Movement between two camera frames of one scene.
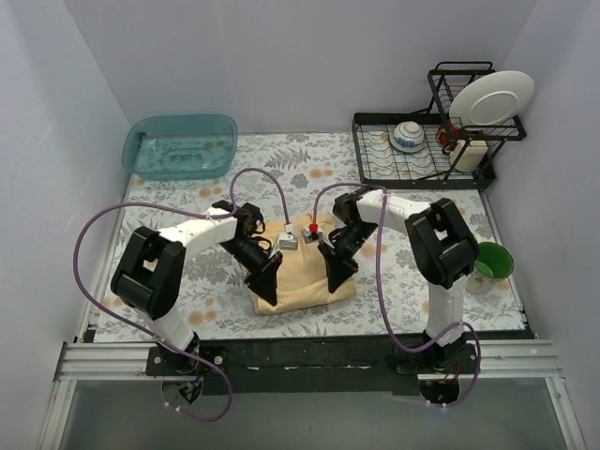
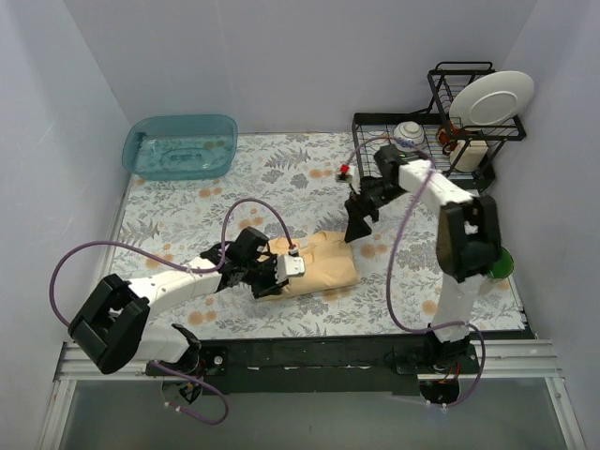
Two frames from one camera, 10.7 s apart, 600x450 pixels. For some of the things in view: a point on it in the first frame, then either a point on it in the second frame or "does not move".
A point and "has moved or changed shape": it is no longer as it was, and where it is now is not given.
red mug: (445, 133) does not move
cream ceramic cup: (472, 158) does not move
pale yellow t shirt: (305, 279) has moved or changed shape
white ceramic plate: (491, 98) does not move
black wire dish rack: (428, 150) does not move
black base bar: (308, 367) does not move
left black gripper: (264, 267) → (270, 279)
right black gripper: (339, 256) → (361, 204)
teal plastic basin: (179, 145) does not move
